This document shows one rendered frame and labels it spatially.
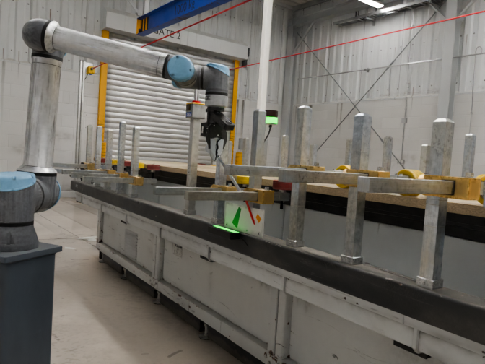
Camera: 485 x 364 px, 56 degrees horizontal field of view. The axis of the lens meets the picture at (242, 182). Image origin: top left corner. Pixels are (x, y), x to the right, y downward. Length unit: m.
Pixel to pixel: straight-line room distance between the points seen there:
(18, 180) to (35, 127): 0.27
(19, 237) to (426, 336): 1.35
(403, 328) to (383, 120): 9.00
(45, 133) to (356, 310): 1.33
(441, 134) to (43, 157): 1.45
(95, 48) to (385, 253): 1.23
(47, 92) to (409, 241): 1.43
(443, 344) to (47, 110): 1.58
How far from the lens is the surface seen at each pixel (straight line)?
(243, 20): 11.69
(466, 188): 1.13
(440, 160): 1.17
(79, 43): 1.80
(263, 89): 3.38
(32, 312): 1.88
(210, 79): 1.81
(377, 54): 10.59
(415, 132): 9.71
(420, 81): 9.87
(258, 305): 2.15
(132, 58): 1.74
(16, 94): 9.24
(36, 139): 1.96
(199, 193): 1.53
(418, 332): 1.27
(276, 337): 2.02
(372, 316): 1.36
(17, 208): 1.80
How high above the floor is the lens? 0.98
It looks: 3 degrees down
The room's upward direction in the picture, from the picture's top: 4 degrees clockwise
